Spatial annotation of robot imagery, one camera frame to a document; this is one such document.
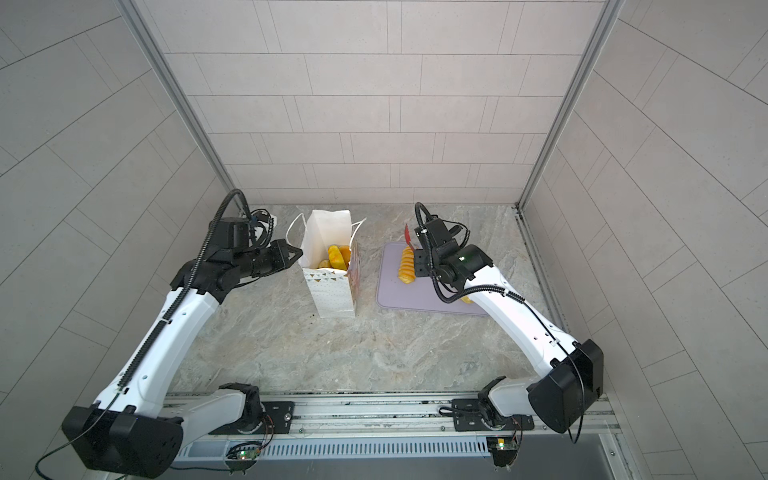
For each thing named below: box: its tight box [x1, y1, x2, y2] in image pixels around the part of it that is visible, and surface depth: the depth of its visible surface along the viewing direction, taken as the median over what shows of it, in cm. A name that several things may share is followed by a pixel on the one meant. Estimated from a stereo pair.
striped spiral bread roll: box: [398, 246, 416, 284], surface depth 97 cm
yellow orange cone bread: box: [327, 245, 347, 271], surface depth 88 cm
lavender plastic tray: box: [377, 242, 487, 316], surface depth 96 cm
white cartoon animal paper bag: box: [298, 210, 360, 318], surface depth 80 cm
